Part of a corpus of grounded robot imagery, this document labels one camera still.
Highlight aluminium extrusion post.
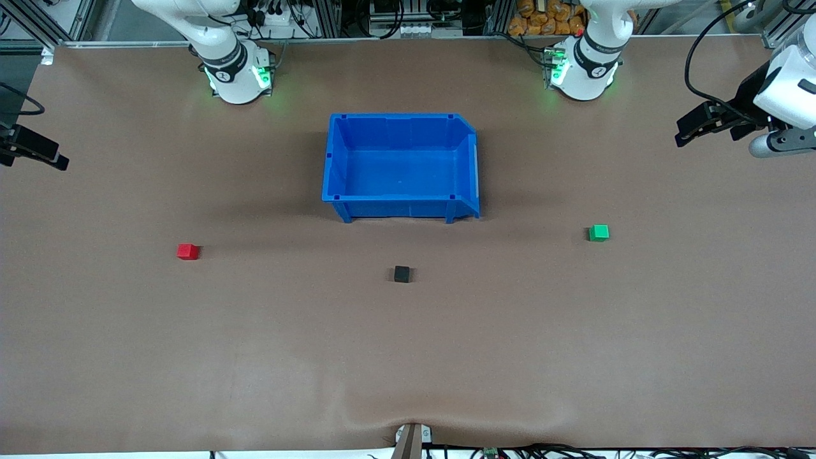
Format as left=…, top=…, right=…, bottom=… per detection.
left=484, top=0, right=517, bottom=36
left=312, top=0, right=342, bottom=39

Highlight metal table clamp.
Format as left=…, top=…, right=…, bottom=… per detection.
left=394, top=422, right=434, bottom=459

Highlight orange packaged goods pile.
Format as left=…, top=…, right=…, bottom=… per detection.
left=507, top=0, right=587, bottom=37

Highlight black electronics box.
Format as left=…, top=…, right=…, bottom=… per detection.
left=370, top=0, right=450, bottom=23

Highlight blue plastic storage bin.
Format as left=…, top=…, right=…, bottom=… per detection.
left=321, top=113, right=481, bottom=224

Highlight grey power strip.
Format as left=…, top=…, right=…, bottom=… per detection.
left=381, top=22, right=464, bottom=38

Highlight white power strip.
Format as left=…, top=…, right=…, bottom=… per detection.
left=244, top=5, right=319, bottom=30

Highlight aluminium frame struts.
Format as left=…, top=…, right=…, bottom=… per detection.
left=0, top=0, right=122, bottom=49
left=762, top=0, right=816, bottom=49

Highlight grey round pipe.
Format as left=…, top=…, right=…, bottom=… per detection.
left=732, top=0, right=767, bottom=33

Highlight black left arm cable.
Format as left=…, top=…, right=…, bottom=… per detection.
left=684, top=0, right=769, bottom=125

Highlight brown table mat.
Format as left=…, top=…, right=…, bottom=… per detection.
left=0, top=35, right=816, bottom=455

